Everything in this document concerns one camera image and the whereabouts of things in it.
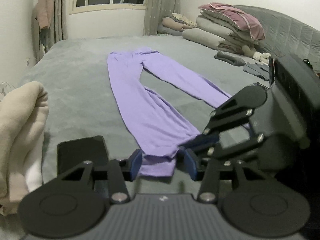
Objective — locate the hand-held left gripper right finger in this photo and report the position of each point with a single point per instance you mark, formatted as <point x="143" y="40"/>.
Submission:
<point x="190" y="165"/>

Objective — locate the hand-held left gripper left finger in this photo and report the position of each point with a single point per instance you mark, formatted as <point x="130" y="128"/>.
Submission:
<point x="137" y="165"/>

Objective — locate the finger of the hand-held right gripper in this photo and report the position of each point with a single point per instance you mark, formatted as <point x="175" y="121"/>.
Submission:
<point x="232" y="150"/>
<point x="207" y="140"/>

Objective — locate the purple pants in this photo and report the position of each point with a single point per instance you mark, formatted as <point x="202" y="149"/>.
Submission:
<point x="140" y="110"/>

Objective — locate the grey flat garment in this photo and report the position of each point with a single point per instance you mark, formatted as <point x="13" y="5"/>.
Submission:
<point x="256" y="70"/>

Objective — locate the black smartphone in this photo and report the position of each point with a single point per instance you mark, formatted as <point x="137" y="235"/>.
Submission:
<point x="80" y="152"/>

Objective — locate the white plush toy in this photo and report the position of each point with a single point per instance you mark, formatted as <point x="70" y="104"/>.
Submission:
<point x="257" y="55"/>

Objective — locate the dark grey folded cloth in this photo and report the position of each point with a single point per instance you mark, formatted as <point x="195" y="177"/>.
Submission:
<point x="228" y="58"/>

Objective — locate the grey padded headboard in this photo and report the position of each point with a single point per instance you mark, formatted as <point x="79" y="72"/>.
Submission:
<point x="282" y="30"/>

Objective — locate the white cloth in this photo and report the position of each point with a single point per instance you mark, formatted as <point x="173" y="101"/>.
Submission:
<point x="35" y="175"/>

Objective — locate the light grey bolster pillow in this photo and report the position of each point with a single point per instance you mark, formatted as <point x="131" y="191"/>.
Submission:
<point x="202" y="37"/>

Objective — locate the stack of pillows and quilts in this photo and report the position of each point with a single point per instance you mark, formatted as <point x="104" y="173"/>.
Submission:
<point x="220" y="30"/>
<point x="240" y="17"/>

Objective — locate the pink folded blanket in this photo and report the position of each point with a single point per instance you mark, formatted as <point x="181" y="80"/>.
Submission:
<point x="173" y="23"/>

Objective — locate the floral folded cloth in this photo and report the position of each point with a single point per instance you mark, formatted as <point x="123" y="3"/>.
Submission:
<point x="185" y="19"/>

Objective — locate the grey patterned curtain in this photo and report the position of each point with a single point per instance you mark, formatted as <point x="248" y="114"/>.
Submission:
<point x="162" y="5"/>
<point x="60" y="10"/>

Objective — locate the dark hanging garment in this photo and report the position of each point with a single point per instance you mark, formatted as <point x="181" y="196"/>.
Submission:
<point x="43" y="40"/>

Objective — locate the pink hanging garment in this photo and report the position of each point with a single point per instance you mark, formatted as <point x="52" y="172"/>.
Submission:
<point x="44" y="7"/>

